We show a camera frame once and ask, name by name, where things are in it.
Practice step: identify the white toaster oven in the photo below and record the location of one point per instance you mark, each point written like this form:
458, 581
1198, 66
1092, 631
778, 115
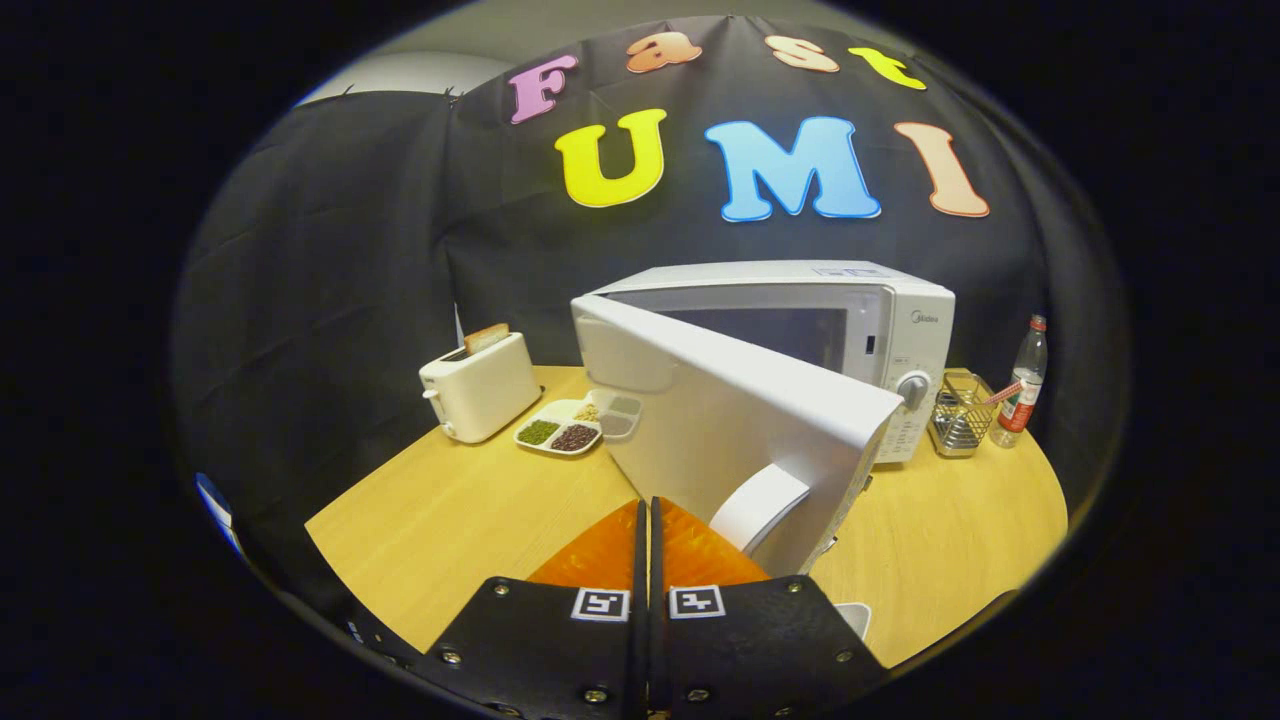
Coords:
720, 420

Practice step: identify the black backdrop cloth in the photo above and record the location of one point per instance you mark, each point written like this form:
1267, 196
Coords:
330, 250

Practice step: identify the divided white plate with beans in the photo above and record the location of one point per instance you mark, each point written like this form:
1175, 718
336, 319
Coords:
560, 437

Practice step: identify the small white rectangular dish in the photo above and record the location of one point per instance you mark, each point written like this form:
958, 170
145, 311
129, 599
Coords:
855, 618

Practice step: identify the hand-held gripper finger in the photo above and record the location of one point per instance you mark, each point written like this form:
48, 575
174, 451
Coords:
640, 640
657, 640

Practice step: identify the cream bread toaster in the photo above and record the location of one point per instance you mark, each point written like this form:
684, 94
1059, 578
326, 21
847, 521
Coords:
485, 390

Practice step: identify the toast slice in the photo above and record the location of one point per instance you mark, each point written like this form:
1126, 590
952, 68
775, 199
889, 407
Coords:
487, 338

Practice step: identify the clear plastic water bottle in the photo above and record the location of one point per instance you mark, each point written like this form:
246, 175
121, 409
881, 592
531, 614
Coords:
1022, 385

